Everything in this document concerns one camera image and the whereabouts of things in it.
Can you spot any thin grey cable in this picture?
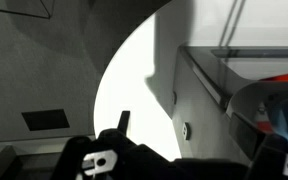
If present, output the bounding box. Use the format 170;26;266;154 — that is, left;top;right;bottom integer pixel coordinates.
218;0;247;48

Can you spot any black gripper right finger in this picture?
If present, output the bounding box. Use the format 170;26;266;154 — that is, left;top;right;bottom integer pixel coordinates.
228;112;288;180

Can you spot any white toy kitchen stove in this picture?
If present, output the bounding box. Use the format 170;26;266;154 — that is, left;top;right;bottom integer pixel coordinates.
145;43;288;168

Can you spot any black rectangular floor patch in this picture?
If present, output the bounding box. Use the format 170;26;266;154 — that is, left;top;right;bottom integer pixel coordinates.
21;108;71;132

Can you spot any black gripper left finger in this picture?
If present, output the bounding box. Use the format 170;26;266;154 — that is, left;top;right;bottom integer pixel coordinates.
49;110;172;180

